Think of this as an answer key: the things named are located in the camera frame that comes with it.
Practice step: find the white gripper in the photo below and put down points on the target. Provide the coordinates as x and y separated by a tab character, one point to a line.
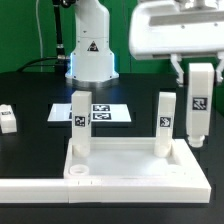
163	28

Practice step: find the white desk top tray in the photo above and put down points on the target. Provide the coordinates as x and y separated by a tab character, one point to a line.
131	157

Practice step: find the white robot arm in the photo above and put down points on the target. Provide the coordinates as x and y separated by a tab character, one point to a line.
92	62

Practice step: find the white L-shaped corner guide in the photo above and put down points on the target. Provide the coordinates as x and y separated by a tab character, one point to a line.
182	182

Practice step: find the fiducial marker plate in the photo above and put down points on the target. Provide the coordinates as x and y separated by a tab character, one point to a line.
99	113

